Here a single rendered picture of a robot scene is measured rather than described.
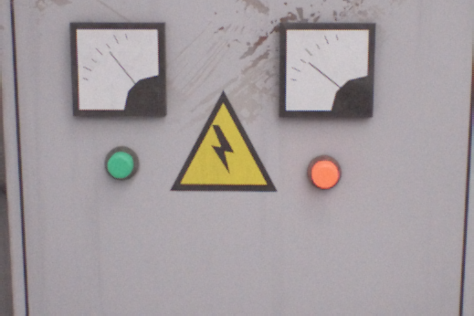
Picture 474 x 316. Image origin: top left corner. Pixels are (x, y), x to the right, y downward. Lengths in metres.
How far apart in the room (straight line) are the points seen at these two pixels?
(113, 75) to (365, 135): 0.22
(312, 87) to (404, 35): 0.09
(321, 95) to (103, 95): 0.19
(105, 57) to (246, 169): 0.15
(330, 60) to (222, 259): 0.20
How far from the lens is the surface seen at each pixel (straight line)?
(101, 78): 0.77
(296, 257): 0.80
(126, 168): 0.77
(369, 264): 0.81
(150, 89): 0.76
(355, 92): 0.76
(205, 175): 0.78
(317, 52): 0.75
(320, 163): 0.76
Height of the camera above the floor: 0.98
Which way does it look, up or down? 11 degrees down
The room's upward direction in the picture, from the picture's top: straight up
